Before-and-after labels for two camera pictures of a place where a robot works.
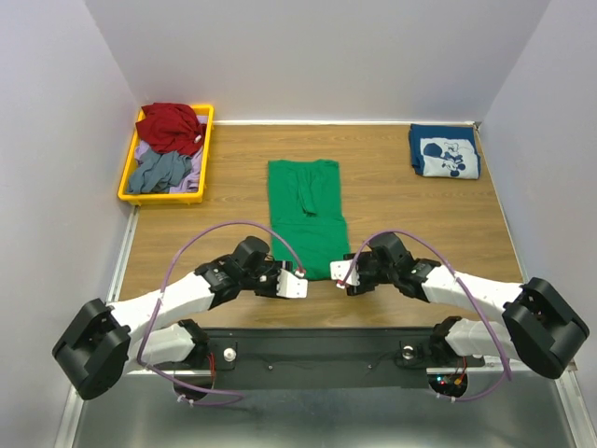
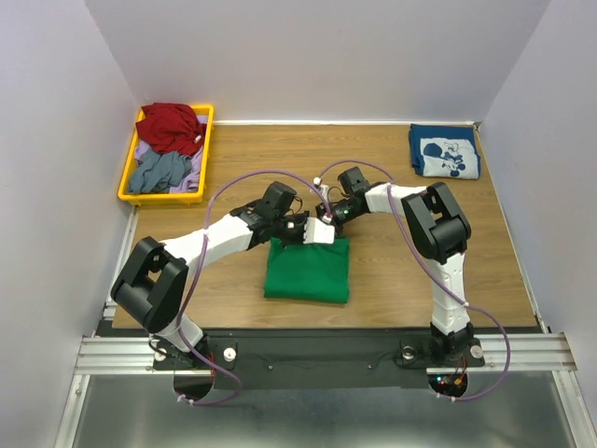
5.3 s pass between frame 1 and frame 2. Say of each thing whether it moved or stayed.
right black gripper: moved
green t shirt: moved
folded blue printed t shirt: stayed
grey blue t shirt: stayed
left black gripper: moved
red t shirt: stayed
